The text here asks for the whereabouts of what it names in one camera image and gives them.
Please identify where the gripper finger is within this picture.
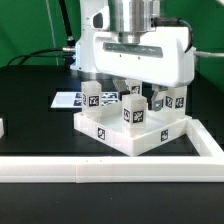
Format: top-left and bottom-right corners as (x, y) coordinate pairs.
(112, 76), (130, 97)
(151, 84), (168, 111)

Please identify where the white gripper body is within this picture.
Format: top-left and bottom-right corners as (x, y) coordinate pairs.
(93, 27), (194, 87)

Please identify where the white square table top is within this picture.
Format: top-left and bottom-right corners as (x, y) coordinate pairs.
(74, 103), (192, 156)

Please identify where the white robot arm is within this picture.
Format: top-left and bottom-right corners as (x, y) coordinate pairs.
(71, 0), (194, 111)

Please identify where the tag plate with markers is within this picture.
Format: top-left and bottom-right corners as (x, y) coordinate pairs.
(51, 92), (119, 108)

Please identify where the partial white block left edge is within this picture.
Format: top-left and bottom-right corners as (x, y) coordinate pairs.
(0, 118), (4, 139)

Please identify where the black cable bundle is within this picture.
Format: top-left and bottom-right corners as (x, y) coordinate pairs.
(6, 0), (78, 66)

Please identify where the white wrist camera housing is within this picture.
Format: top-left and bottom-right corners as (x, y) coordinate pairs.
(91, 6), (110, 31)

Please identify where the white U-shaped fence wall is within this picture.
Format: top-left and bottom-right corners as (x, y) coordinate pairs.
(0, 119), (224, 183)

